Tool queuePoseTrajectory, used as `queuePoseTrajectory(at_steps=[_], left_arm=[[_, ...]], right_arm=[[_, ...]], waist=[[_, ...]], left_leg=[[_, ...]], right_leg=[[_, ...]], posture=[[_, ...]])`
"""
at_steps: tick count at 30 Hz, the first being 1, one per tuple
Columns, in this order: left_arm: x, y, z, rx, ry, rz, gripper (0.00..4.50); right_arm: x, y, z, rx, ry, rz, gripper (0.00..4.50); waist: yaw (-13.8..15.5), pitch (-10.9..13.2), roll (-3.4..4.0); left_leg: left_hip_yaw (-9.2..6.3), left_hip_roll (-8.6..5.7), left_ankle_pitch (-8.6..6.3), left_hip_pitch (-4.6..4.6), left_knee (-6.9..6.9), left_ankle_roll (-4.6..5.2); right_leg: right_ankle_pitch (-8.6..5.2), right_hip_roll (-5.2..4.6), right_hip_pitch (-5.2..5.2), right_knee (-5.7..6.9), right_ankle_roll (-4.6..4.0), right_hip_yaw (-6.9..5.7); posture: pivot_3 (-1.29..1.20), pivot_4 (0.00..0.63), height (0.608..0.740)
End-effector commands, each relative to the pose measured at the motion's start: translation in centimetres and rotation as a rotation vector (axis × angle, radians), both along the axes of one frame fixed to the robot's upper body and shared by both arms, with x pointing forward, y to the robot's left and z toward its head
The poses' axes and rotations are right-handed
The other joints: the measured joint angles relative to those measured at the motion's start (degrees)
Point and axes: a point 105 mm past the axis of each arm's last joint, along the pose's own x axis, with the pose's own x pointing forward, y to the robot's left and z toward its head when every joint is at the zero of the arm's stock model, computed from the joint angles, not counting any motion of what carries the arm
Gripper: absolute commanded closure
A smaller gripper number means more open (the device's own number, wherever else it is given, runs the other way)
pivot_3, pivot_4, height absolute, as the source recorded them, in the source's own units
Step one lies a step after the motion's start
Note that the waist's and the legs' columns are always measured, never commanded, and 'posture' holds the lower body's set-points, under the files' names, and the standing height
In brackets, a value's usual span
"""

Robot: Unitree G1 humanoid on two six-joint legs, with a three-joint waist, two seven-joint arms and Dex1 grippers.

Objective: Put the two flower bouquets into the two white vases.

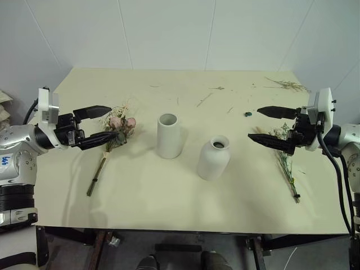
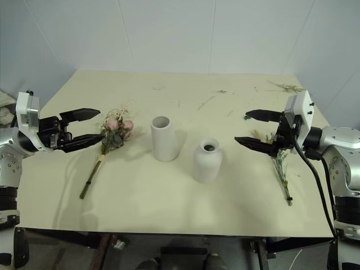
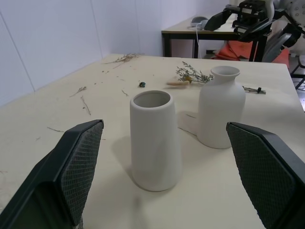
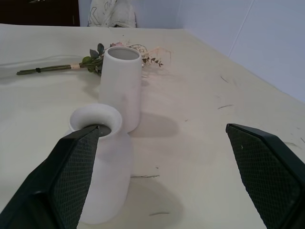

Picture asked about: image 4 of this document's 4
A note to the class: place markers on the artificial flower bouquet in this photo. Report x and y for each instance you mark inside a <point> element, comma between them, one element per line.
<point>93,62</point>

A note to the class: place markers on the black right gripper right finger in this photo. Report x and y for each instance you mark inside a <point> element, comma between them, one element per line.
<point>267,174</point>

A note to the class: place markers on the dark wooden cabinet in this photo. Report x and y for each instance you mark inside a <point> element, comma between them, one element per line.
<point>39,12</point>

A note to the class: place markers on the white flared-neck vase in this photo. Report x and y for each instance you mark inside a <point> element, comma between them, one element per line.
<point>112,171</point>

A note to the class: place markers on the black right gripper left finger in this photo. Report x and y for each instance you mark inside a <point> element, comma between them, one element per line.
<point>59,181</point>

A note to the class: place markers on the tall white cylindrical vase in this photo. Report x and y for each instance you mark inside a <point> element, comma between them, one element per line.
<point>120,90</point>

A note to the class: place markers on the white printed cloth bag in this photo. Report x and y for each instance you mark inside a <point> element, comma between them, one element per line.
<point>112,13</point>

